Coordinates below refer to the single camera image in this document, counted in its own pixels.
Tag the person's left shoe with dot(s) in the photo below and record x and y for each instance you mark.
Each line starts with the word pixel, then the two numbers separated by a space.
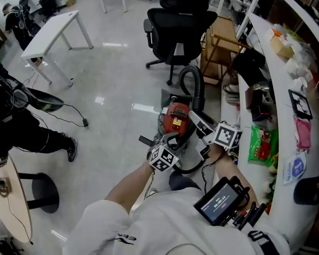
pixel 151 193

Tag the person's dark trousers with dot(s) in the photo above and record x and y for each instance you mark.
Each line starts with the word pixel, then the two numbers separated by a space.
pixel 183 182

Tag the stack of plates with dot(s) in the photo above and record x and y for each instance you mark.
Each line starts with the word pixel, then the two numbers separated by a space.
pixel 231 93

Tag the green snack bag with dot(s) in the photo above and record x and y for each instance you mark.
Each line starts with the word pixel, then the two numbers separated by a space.
pixel 263 145

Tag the round wooden table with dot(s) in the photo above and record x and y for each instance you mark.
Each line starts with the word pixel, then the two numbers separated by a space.
pixel 8 216

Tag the wooden trolley cart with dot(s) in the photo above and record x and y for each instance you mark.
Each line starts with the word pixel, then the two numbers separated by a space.
pixel 218 49

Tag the white metal shelving rack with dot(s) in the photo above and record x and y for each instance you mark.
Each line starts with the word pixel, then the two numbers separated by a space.
pixel 263 62

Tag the white mug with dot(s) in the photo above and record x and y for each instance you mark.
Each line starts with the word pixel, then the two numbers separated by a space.
pixel 300 83

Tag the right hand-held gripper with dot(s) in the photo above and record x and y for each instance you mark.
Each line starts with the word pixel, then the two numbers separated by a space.
pixel 227 137

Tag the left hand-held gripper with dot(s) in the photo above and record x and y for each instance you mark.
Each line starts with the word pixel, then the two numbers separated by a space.
pixel 163 159

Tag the person's white sweatshirt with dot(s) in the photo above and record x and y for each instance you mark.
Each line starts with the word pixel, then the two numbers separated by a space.
pixel 162 227

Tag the red teal vacuum cleaner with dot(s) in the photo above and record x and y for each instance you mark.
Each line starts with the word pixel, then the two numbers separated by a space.
pixel 175 118

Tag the person's right forearm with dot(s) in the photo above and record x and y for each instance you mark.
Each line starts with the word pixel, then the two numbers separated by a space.
pixel 228 169

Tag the black picture frame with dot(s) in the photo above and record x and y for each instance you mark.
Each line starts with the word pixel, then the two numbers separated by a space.
pixel 292 100

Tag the blue white packet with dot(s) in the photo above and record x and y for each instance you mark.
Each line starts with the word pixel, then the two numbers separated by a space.
pixel 295 169

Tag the pink cloth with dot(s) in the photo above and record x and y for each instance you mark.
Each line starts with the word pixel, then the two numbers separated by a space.
pixel 303 134

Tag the cardboard box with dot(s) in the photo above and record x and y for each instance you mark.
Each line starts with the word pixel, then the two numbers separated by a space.
pixel 281 48

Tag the black wrist-mounted screen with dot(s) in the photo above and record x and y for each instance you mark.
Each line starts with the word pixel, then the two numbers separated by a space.
pixel 218 200

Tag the black mesh office chair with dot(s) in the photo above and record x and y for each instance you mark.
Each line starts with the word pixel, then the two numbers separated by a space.
pixel 180 30

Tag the person's left forearm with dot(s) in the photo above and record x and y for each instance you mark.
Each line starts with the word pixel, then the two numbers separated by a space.
pixel 130 187

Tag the black cylindrical container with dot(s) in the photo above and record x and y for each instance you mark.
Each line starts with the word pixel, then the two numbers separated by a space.
pixel 311 190

